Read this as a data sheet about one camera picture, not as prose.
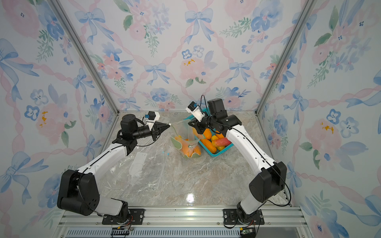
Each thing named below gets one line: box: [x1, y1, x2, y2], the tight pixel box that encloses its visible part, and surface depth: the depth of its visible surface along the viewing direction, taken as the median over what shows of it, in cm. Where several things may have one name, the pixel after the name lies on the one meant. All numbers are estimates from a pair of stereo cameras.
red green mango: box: [211, 137, 232, 150], surface depth 94 cm
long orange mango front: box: [199, 138, 217, 154], surface depth 95 cm
